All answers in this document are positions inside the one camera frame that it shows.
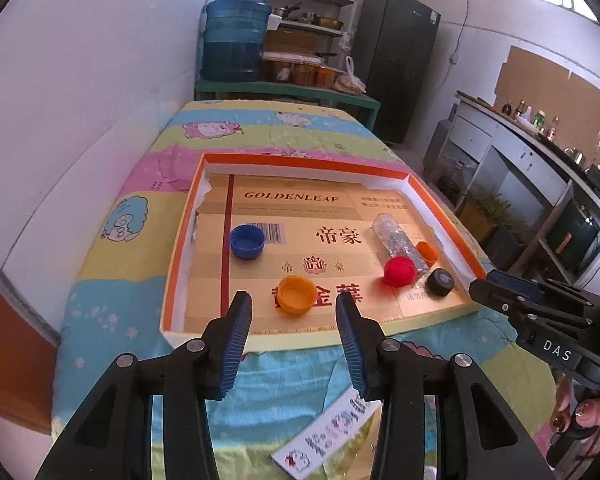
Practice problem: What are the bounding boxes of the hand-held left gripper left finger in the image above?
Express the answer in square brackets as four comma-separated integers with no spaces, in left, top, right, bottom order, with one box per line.
[35,290,254,480]

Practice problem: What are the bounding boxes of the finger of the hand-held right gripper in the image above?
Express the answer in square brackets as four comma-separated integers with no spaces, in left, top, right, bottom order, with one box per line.
[485,268,600,312]
[468,277,595,332]

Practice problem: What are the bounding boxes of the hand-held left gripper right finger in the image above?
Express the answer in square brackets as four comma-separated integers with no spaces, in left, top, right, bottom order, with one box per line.
[334,291,557,480]

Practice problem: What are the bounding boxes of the black bottle cap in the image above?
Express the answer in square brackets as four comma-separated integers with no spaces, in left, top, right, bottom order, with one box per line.
[425,268,455,297]

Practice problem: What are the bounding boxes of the large orange bottle cap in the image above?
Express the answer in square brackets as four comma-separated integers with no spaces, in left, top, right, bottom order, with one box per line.
[277,274,319,315]

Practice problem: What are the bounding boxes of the small orange bottle cap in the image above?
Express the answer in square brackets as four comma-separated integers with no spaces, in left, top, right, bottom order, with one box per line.
[415,240,439,266]

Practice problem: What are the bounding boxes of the red bottle cap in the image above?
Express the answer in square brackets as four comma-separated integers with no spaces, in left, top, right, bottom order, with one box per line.
[383,256,417,287]

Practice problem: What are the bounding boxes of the white cartoon print box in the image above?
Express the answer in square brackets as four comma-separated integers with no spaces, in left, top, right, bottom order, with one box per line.
[270,385,384,479]

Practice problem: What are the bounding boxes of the blue bottle cap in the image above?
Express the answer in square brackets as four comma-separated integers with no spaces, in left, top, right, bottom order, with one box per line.
[229,224,267,260]

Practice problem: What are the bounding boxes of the shallow cardboard tray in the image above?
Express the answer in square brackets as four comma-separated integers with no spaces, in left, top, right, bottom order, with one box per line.
[159,152,489,354]

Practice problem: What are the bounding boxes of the clear crinkled plastic piece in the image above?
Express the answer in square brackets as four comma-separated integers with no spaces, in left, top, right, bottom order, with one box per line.
[371,213,431,281]

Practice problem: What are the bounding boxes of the person's right hand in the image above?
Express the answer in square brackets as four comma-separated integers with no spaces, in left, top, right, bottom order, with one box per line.
[553,375,600,434]

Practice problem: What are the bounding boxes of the dark planter box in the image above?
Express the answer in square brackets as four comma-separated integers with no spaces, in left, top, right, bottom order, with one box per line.
[487,225,527,272]

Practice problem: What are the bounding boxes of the wooden planter with greens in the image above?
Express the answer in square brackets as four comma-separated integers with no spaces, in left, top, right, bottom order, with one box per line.
[458,189,512,246]

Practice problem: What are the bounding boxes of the dark green pot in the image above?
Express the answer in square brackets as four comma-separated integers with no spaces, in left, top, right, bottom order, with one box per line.
[547,202,600,269]

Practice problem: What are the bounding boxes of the glass jug under counter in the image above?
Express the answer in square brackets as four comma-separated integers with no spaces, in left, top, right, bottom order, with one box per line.
[437,160,474,202]

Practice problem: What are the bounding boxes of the grey kitchen counter cabinet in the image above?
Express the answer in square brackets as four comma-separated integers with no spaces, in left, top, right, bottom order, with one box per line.
[424,91,600,292]

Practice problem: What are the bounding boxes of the cartoon sheep printed blanket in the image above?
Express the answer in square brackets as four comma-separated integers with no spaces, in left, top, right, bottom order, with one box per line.
[50,100,561,480]

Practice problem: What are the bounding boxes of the grey gas cylinder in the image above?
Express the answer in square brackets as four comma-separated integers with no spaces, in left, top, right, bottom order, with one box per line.
[423,119,454,174]

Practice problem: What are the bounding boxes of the row of condiment bottles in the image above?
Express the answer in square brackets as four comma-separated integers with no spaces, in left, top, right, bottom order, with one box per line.
[502,99,562,139]

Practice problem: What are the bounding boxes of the red wooden door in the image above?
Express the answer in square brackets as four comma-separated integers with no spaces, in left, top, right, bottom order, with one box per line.
[0,265,62,437]

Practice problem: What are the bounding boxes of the dark grey refrigerator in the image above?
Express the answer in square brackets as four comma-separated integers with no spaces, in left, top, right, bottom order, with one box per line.
[352,0,441,145]

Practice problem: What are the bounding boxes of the plastic bag of food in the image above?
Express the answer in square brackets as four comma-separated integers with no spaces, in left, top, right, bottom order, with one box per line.
[333,56,367,94]

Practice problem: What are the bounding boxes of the green low table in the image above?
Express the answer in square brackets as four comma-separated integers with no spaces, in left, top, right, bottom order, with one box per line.
[195,79,382,134]

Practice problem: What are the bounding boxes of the row of orange jars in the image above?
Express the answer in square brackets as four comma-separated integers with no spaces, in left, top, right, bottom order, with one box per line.
[262,59,339,87]

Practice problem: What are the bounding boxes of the cardboard box on shelf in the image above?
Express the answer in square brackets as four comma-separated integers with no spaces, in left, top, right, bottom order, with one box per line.
[265,30,321,54]

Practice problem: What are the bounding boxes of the blue water jug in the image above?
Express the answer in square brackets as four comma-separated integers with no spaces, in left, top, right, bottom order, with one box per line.
[201,0,273,84]

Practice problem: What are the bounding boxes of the white metal shelf rack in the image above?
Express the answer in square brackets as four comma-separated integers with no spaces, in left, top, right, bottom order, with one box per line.
[235,0,366,87]

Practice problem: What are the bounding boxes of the cardboard sheets on wall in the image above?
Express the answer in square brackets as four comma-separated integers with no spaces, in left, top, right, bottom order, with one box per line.
[494,45,600,162]

